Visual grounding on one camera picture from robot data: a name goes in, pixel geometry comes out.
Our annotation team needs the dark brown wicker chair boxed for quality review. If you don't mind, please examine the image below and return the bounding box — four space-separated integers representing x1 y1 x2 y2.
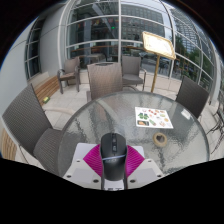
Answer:
2 83 79 178
175 75 211 120

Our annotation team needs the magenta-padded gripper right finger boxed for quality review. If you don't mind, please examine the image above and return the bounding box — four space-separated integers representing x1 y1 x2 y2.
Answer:
125 144 165 190

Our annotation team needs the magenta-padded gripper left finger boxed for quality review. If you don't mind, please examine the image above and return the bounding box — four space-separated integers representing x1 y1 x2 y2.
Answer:
63 143 103 190

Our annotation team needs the black computer mouse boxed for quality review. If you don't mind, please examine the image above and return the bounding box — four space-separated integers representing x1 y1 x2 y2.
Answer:
99 132 129 181

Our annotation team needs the brown tape roll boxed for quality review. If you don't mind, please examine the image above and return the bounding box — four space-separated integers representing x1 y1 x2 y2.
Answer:
152 132 169 148

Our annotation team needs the golden menu stand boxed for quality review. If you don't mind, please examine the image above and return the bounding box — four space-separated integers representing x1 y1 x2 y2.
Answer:
142 31 177 94

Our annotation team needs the dark metal patio table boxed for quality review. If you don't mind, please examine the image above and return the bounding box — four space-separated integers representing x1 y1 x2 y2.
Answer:
205 91 224 155

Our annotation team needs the grey wicker chair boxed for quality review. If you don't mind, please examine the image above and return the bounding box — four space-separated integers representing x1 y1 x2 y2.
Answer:
86 61 125 103
121 54 148 92
57 56 81 95

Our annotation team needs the colourful printed menu card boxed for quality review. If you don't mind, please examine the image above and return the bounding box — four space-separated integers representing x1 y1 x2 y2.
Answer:
134 106 175 130

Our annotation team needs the wooden slatted bench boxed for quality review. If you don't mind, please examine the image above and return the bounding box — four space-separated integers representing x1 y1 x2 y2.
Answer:
0 127 18 162
33 74 61 105

